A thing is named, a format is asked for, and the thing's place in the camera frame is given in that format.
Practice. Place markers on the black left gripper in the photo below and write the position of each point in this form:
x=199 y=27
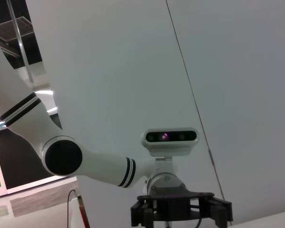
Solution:
x=175 y=206

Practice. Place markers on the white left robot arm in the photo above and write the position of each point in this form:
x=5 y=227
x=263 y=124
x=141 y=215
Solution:
x=102 y=166

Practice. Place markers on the red rod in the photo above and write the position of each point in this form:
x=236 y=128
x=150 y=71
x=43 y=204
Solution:
x=84 y=213

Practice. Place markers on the black display panel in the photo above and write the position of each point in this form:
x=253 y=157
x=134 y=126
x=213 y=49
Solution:
x=14 y=166

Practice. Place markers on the silver metal pole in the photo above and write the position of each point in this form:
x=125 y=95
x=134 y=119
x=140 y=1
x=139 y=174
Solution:
x=21 y=45

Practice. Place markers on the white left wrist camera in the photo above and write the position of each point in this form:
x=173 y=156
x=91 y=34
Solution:
x=171 y=145

